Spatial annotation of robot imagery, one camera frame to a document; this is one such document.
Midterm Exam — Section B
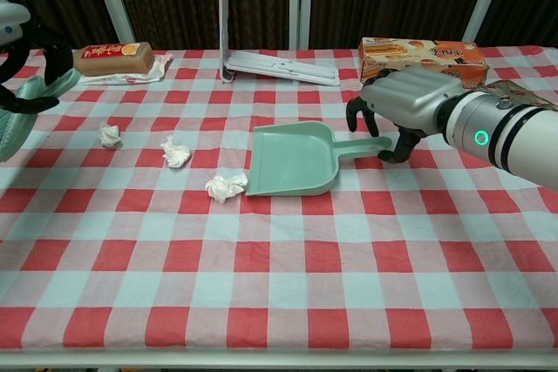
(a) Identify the white paper scrap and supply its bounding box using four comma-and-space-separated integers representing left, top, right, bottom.
204, 172, 250, 205
98, 122, 124, 150
160, 135, 193, 170

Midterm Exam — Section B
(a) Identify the white plastic packet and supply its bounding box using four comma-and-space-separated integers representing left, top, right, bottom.
78, 52, 175, 87

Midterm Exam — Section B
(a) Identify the metal stand bracket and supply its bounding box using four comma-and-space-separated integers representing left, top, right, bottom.
216, 0, 342, 88

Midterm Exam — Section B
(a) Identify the orange biscuit box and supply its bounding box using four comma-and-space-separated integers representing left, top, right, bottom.
357, 37, 490, 91

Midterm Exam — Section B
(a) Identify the green dustpan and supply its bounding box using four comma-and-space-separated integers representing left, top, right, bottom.
244, 121, 393, 198

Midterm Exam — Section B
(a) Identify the green hand brush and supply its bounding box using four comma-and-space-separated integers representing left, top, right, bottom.
0, 69, 80, 162

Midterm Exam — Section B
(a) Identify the red checkered tablecloth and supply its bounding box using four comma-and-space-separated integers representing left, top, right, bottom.
0, 45, 558, 354

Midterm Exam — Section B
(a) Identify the gold foil snack packet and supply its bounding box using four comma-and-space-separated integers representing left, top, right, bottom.
481, 79, 558, 112

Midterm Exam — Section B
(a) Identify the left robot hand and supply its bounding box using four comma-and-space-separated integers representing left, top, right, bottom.
0, 0, 76, 115

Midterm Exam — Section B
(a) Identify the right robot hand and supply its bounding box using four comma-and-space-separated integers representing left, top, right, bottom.
346, 64, 466, 164

